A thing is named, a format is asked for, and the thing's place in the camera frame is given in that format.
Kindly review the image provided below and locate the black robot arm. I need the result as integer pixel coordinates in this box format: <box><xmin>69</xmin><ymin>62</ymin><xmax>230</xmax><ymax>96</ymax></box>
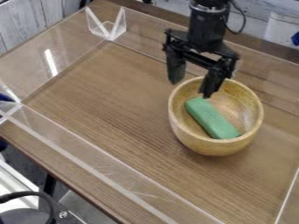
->
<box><xmin>163</xmin><ymin>0</ymin><xmax>240</xmax><ymax>99</ymax></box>

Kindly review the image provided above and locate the green rectangular block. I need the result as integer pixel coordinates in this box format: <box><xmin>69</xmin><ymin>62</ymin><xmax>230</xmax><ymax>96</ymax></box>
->
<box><xmin>185</xmin><ymin>97</ymin><xmax>241</xmax><ymax>139</ymax></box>

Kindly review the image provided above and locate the clear acrylic corner bracket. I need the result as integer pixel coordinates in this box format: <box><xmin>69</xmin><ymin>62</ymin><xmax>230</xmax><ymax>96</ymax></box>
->
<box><xmin>85</xmin><ymin>7</ymin><xmax>127</xmax><ymax>41</ymax></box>

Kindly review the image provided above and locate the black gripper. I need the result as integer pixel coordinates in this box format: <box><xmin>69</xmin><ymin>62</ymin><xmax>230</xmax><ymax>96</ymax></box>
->
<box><xmin>163</xmin><ymin>3</ymin><xmax>240</xmax><ymax>99</ymax></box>

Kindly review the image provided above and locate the brown wooden bowl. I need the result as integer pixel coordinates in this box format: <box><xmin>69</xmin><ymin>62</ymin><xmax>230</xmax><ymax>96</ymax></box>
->
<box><xmin>169</xmin><ymin>77</ymin><xmax>265</xmax><ymax>157</ymax></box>

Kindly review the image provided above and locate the white cylindrical container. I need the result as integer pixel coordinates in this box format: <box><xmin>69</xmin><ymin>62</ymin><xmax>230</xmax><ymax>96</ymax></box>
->
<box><xmin>265</xmin><ymin>11</ymin><xmax>299</xmax><ymax>50</ymax></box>

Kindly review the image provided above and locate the grey metal base plate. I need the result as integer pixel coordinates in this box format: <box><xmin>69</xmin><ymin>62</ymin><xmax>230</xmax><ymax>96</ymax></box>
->
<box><xmin>51</xmin><ymin>191</ymin><xmax>118</xmax><ymax>224</ymax></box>

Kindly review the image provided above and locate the black table leg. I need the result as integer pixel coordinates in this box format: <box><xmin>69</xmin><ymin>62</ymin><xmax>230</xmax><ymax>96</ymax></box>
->
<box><xmin>43</xmin><ymin>174</ymin><xmax>58</xmax><ymax>196</ymax></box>

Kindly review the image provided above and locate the clear acrylic front wall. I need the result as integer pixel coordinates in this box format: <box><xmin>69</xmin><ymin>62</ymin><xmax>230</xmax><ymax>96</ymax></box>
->
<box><xmin>0</xmin><ymin>84</ymin><xmax>226</xmax><ymax>224</ymax></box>

